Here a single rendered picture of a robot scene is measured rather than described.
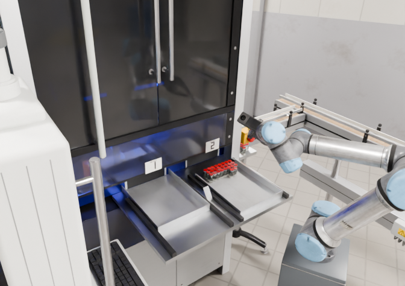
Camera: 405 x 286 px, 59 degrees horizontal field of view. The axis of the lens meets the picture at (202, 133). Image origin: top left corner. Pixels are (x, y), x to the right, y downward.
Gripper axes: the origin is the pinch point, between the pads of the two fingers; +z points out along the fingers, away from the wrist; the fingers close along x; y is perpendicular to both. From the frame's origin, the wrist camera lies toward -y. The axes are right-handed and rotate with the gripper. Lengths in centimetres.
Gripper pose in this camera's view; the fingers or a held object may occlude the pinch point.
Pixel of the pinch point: (251, 128)
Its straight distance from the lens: 158.7
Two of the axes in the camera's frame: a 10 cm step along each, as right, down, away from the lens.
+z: -0.5, -0.2, 10.0
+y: 8.3, 5.6, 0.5
